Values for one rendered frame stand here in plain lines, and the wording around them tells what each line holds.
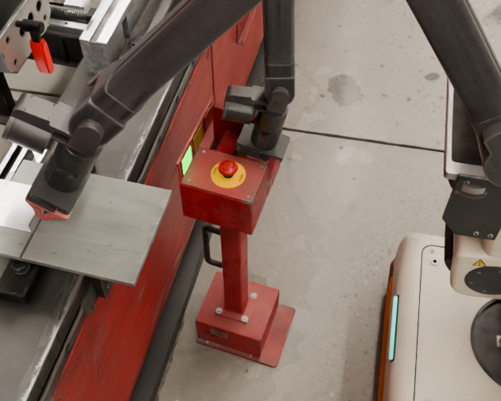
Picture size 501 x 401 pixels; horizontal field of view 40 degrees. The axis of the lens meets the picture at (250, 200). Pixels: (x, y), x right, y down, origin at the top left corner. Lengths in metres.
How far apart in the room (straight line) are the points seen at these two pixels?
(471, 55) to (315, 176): 1.64
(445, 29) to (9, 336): 0.81
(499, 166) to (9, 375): 0.78
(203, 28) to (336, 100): 1.90
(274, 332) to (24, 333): 1.05
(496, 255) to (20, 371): 0.85
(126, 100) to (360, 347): 1.39
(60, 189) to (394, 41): 2.11
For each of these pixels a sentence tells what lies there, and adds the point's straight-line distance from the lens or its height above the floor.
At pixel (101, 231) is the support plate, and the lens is 1.11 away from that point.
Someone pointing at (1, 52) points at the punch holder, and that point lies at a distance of 1.07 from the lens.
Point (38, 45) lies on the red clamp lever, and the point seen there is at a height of 1.21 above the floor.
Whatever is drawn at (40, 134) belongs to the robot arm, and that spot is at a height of 1.21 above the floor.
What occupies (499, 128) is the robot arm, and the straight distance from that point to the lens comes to 0.88.
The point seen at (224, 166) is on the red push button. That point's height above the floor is 0.81.
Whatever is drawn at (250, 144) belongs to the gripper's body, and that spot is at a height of 0.81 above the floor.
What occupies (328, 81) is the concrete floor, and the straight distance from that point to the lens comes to 2.75.
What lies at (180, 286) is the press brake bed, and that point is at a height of 0.05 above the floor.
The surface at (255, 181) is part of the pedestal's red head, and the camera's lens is 1.43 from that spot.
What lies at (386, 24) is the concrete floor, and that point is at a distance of 3.04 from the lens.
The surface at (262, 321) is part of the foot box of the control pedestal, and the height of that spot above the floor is 0.12.
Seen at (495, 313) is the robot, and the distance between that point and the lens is 1.95.
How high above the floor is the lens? 1.91
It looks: 54 degrees down
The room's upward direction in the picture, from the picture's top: straight up
